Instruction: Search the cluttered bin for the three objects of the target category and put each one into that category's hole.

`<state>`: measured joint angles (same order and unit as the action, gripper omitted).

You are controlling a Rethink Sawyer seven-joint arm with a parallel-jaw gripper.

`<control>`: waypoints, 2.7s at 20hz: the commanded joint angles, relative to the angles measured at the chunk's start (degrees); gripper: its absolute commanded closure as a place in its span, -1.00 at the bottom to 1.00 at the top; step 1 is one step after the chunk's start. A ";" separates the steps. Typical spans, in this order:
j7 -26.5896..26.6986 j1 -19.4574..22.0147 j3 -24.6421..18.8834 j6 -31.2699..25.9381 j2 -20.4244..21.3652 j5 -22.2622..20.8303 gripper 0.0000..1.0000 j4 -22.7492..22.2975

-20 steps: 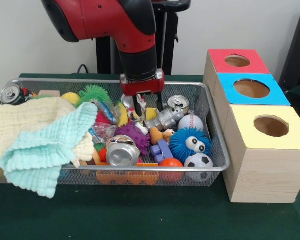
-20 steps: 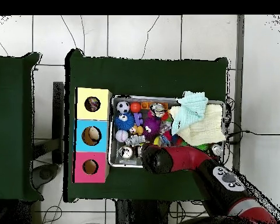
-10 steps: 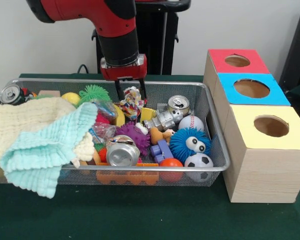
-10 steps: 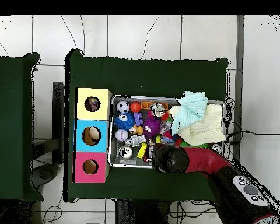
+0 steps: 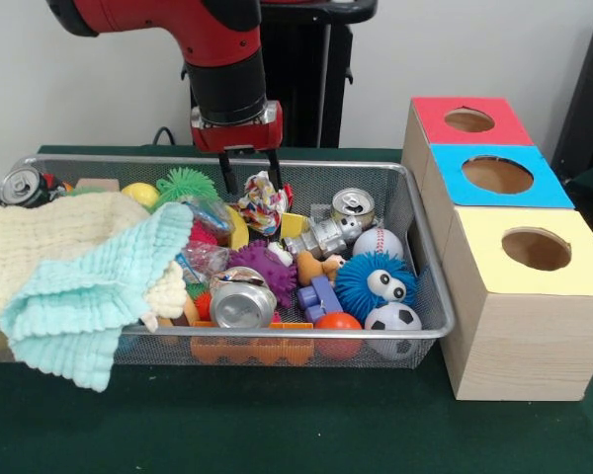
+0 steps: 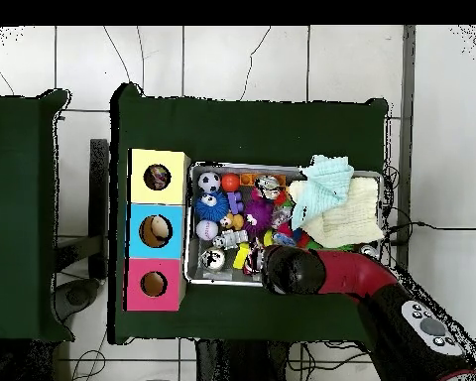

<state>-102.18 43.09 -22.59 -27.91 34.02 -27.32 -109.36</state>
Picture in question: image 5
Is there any clear mesh bin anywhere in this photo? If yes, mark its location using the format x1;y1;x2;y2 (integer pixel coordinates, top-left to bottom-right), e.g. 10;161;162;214
0;153;456;370

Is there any small soccer ball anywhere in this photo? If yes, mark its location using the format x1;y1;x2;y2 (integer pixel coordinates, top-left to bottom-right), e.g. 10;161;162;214
364;301;423;358

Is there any purple spiky ball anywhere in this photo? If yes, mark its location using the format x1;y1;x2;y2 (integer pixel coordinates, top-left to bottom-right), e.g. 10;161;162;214
226;245;298;308

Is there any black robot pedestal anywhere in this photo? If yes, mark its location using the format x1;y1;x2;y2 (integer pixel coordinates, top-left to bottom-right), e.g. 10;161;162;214
261;0;380;148

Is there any green spiky ball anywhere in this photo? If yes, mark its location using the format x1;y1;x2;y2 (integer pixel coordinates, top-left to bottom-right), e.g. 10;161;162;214
155;166;218;206

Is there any blue spiky toy with eyes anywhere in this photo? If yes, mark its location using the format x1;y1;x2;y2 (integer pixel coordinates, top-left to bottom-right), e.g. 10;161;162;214
334;252;420;317

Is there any orange ball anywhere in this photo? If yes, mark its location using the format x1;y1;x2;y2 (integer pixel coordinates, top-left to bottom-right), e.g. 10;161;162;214
314;311;364;361

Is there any cream waffle cloth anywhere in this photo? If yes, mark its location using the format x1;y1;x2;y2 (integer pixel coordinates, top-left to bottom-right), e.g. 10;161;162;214
0;190;189;322

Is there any multicolour print cloth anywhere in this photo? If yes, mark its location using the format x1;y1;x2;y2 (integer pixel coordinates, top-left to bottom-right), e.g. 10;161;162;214
236;171;295;237

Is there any crushed silver can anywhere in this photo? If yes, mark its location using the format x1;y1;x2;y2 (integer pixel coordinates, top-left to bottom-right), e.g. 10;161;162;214
208;266;279;330

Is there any small baseball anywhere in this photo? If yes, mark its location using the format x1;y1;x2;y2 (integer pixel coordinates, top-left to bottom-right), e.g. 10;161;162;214
351;227;405;260

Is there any wooden box with three holes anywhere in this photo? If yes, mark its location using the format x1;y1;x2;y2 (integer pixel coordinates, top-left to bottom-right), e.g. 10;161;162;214
401;97;593;402

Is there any silver robot toy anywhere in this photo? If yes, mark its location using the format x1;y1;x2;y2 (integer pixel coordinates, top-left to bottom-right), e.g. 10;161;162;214
282;212;365;261

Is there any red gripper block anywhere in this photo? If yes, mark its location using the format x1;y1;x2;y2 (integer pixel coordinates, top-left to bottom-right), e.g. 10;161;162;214
190;101;284;196

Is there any blue toy car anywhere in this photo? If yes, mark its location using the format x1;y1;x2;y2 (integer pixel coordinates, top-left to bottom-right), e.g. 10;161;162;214
296;276;346;322

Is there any mint waffle cloth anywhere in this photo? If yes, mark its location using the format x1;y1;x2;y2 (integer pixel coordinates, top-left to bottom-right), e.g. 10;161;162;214
0;201;197;394

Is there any dark green table cloth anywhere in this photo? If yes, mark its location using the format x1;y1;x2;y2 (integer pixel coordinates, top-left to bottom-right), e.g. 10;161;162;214
0;143;593;474

